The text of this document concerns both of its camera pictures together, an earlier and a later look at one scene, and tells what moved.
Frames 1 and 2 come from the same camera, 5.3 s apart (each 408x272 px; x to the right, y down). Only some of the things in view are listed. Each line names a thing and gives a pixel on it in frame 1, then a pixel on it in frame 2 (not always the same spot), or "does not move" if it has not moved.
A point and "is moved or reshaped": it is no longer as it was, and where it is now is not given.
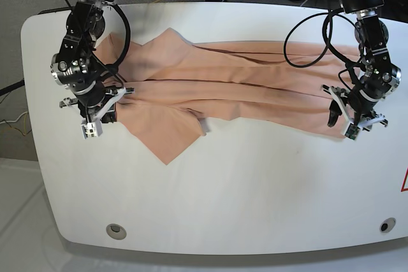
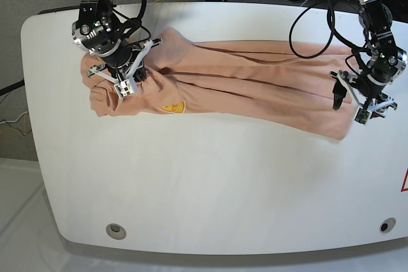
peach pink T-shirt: x=174 y=85 is moved or reshaped
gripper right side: x=359 y=101 -> x=370 y=81
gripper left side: x=93 y=96 -> x=121 y=56
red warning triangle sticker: x=403 y=188 does not move
